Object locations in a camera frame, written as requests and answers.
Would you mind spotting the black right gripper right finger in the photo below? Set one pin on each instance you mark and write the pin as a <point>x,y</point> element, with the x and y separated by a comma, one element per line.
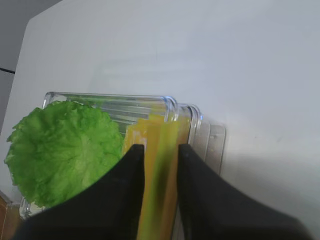
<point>212,209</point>

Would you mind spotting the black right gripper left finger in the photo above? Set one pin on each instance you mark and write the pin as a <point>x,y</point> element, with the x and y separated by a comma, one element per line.
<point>108,210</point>

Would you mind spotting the green lettuce leaf in container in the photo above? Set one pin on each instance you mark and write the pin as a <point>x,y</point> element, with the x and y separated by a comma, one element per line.
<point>59,151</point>

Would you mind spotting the clear lettuce and cheese container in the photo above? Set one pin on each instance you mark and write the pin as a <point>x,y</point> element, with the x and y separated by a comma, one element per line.
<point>206,139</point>

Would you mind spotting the yellow cheese slice stack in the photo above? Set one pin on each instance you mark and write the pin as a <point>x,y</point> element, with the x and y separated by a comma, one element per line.
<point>136,137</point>

